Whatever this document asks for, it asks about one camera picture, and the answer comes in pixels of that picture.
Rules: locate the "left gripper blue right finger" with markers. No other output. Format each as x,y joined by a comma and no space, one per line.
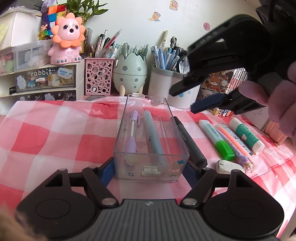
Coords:
201,176

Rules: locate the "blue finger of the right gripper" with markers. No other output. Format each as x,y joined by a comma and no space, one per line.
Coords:
210,102
185,84

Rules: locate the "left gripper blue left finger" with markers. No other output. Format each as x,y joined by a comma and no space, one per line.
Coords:
99,176

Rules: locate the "black marker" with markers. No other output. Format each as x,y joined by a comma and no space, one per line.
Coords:
196,156

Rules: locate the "orange highlighter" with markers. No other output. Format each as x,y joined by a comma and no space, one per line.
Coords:
236,141

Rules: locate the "purple mechanical pencil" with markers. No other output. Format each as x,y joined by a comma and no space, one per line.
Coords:
131,140

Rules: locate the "green highlighter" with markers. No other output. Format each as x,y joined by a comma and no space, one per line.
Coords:
219,143

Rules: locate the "clear plastic organizer tray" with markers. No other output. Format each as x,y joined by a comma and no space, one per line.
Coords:
138,166

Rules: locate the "light blue pen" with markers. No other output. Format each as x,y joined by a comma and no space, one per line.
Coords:
155,147

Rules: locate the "right hand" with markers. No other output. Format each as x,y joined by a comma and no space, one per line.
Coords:
281,103

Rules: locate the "left hand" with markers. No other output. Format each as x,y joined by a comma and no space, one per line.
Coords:
15,226

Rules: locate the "pink comic book set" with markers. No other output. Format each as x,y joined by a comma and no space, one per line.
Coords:
222,82

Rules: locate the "white kneaded eraser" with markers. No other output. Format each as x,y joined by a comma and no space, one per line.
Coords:
225,167

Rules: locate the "green white glue stick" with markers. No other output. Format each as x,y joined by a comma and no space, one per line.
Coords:
255,144

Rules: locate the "purple charm pen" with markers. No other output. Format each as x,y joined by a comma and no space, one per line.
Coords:
244,161

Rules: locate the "green egg pen holder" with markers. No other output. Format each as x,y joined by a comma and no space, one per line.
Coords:
130,74

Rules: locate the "red white checkered tablecloth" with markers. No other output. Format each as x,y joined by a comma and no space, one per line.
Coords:
40,137

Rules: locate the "pink perforated pen holder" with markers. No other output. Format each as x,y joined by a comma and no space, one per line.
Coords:
98,76

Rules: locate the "white drawer organizer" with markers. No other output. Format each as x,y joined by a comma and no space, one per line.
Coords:
48,82

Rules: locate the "green bamboo plant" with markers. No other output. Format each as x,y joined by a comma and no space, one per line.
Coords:
85,9

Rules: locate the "pink lion toy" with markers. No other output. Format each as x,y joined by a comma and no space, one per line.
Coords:
68,34

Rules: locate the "clear plastic storage box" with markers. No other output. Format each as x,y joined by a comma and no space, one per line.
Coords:
26,56

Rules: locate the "colourful rubik cube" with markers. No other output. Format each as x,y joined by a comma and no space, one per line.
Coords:
50,15

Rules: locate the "white cardboard box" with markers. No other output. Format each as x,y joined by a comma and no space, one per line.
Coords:
18,29

